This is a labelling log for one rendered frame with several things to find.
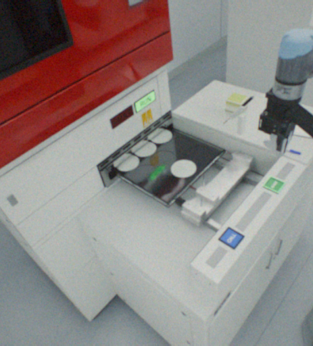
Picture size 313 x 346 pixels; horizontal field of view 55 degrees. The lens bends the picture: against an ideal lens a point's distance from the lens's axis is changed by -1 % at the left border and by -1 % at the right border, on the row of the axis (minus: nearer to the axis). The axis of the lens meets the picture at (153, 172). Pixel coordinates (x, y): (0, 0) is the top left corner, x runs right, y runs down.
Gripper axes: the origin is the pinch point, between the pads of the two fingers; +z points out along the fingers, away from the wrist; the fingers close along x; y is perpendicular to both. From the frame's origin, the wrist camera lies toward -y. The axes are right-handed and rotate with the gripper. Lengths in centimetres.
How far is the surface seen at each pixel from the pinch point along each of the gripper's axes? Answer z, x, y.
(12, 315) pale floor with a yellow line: 111, 94, 102
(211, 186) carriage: 22.2, 5.8, 21.0
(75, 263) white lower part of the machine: 52, 56, 58
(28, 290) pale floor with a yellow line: 111, 79, 108
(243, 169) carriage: 22.1, -8.5, 15.9
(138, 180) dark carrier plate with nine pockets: 20, 21, 45
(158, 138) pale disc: 20, -3, 56
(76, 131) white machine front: -5, 33, 58
